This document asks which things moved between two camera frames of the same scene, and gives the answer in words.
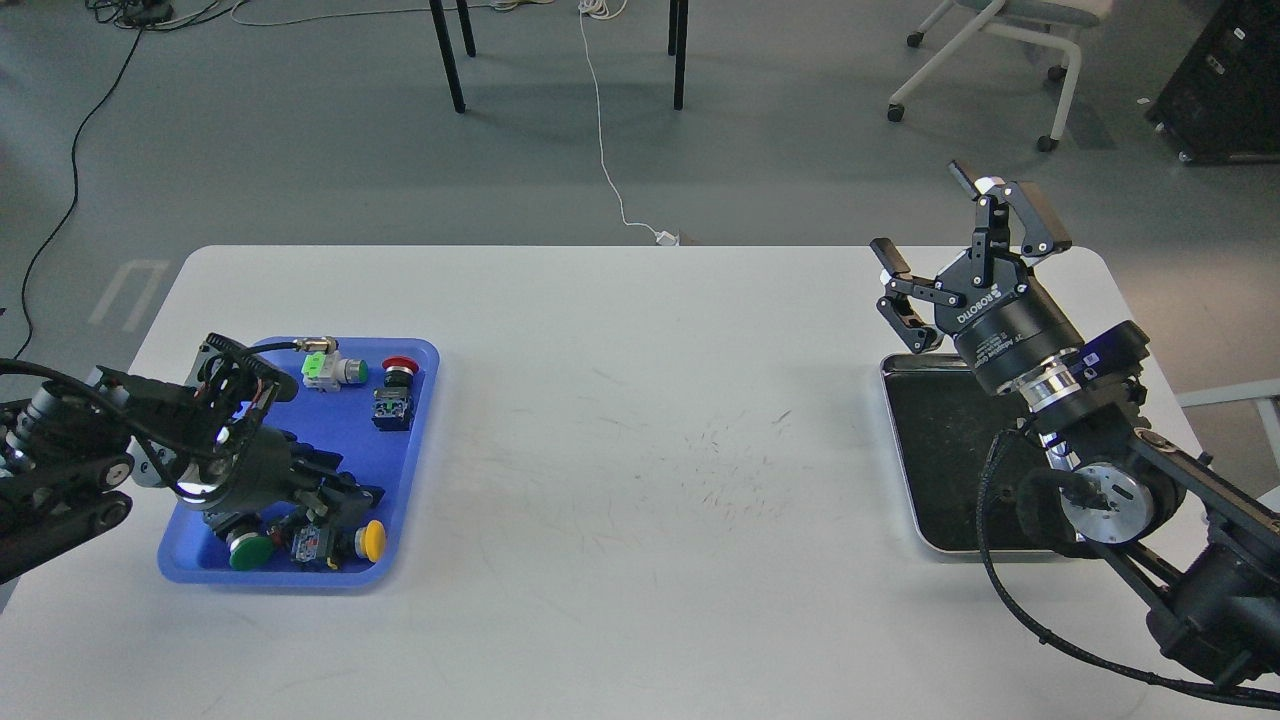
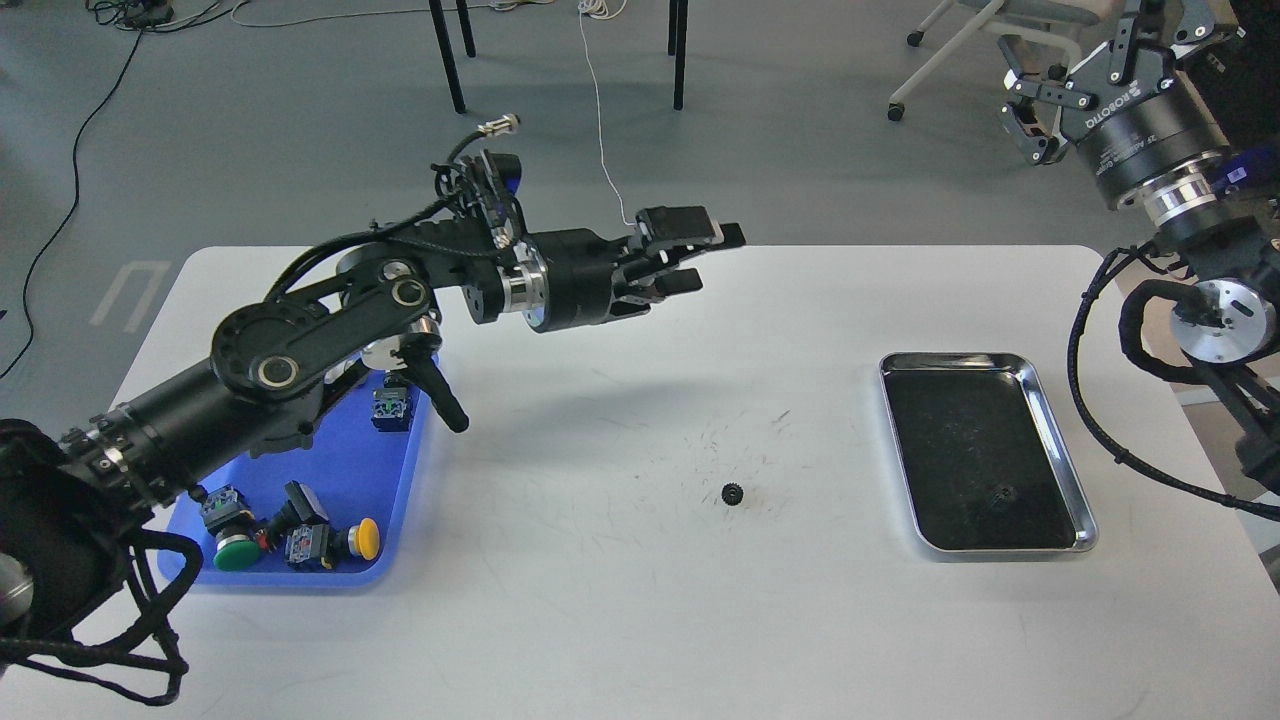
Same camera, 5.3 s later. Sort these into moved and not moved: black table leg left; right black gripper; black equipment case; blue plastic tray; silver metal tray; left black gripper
Moved: left black gripper; right black gripper
Not moved: black table leg left; blue plastic tray; black equipment case; silver metal tray
